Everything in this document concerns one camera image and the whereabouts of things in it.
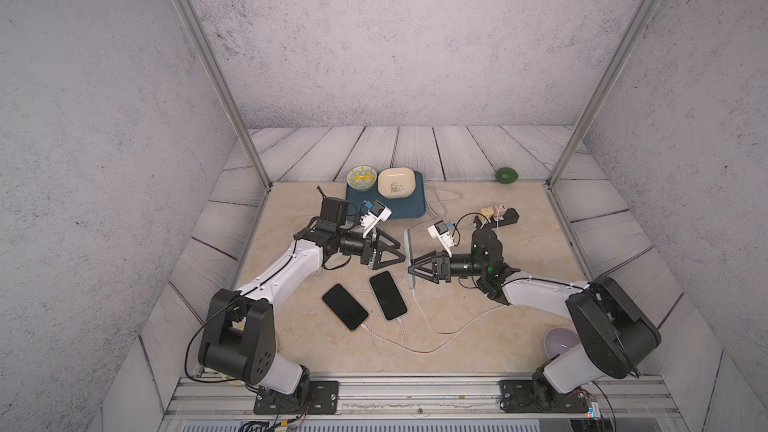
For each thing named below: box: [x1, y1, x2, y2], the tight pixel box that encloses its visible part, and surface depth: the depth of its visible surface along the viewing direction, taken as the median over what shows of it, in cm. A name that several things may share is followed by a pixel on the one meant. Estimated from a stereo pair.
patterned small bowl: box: [346, 165, 377, 192], surface depth 121 cm
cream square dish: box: [376, 166, 417, 199], surface depth 119 cm
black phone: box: [369, 270, 409, 322], surface depth 93 cm
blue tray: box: [346, 170, 426, 221], surface depth 113 cm
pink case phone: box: [322, 283, 369, 333], surface depth 91 cm
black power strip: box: [473, 208, 520, 229], surface depth 109 cm
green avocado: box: [495, 167, 519, 184], surface depth 124 cm
